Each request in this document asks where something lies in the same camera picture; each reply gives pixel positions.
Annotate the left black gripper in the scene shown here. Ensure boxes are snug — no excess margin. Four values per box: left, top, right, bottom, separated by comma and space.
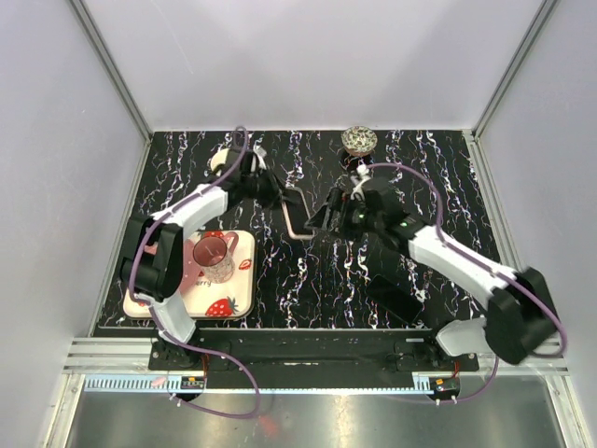
242, 166, 300, 212

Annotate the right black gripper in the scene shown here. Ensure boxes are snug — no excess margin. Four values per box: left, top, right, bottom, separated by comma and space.
305, 188, 383, 245

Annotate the pink phone case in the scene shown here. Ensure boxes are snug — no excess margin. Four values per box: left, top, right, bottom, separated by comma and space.
282, 201, 314, 241

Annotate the black smartphone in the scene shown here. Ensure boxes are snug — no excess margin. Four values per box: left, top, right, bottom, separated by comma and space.
366, 275, 423, 325

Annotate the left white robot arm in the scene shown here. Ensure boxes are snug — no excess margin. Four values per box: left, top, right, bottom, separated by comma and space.
117, 149, 312, 370

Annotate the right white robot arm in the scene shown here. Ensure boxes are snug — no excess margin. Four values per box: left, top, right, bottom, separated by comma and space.
306, 175, 567, 371

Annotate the cream white bowl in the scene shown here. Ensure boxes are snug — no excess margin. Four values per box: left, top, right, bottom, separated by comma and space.
210, 148, 229, 175

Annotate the patterned ceramic bowl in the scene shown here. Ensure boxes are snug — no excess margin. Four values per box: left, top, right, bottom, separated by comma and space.
340, 126, 378, 157

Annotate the pink glass mug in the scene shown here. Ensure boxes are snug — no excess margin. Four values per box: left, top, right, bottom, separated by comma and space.
193, 231, 239, 284

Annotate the strawberry print tray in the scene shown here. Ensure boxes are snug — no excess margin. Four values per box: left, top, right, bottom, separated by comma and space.
122, 230, 258, 320

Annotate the pink polka dot plate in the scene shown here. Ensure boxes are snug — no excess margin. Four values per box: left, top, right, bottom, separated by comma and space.
179, 239, 201, 296

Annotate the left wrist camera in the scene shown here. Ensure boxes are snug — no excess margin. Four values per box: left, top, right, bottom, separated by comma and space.
249, 146, 268, 173

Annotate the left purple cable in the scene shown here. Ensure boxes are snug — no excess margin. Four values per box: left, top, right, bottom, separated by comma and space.
128, 125, 261, 417

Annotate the purple cable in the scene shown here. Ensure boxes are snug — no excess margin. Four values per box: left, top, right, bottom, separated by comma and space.
128, 125, 261, 417
358, 161, 568, 405

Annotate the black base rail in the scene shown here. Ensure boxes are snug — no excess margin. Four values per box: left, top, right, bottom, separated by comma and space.
148, 329, 479, 392

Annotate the left aluminium frame post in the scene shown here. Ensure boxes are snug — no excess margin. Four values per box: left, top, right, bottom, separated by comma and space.
66, 0, 153, 140

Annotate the aluminium frame post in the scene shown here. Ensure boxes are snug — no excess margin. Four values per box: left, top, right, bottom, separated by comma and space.
471, 0, 560, 140
66, 0, 153, 140

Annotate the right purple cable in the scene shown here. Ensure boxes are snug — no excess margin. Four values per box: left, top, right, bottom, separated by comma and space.
358, 161, 568, 405

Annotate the right aluminium frame post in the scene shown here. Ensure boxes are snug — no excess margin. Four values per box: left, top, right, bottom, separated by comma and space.
471, 0, 560, 140

